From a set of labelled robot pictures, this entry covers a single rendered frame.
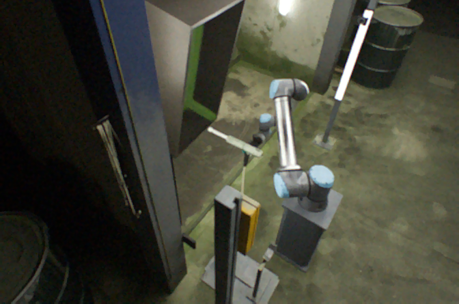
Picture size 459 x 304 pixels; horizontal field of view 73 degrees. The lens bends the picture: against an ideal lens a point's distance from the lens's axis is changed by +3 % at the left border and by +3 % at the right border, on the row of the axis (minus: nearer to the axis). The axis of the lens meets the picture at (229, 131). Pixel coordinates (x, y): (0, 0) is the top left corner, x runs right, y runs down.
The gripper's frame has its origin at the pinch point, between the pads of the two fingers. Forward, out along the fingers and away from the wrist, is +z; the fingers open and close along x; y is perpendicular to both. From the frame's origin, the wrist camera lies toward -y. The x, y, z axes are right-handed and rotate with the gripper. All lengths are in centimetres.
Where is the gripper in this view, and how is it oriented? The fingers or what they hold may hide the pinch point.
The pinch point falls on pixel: (246, 151)
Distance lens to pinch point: 233.8
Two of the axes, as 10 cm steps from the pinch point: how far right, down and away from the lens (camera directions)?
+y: -1.2, 7.8, 6.2
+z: -5.1, 4.9, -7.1
